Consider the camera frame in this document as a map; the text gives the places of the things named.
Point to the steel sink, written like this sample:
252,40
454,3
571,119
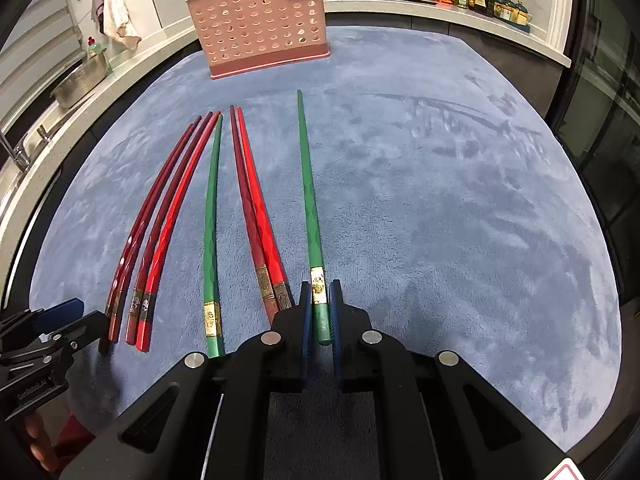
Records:
35,125

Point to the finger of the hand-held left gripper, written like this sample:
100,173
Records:
62,310
87,327

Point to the glass door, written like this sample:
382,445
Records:
600,135

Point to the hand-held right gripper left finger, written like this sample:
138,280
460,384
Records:
305,325

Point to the window blinds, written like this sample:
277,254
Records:
30,30

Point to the pink perforated utensil holder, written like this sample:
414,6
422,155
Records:
260,25

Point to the steel mixing bowl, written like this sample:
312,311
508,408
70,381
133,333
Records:
80,82

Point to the pack of small bottles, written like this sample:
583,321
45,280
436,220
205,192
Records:
512,10

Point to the chrome sink faucet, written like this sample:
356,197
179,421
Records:
15,152

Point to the person's left hand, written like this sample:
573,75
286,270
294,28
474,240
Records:
40,442

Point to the hanging white towel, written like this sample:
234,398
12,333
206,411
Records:
117,15

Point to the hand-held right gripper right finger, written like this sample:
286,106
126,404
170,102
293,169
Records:
336,332

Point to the green chopstick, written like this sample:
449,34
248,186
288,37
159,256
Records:
209,235
314,250

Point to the green dish soap bottle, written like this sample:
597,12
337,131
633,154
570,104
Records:
95,47

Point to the blue plush mat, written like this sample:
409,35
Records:
425,210

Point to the hanging purple cloth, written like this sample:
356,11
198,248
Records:
97,0

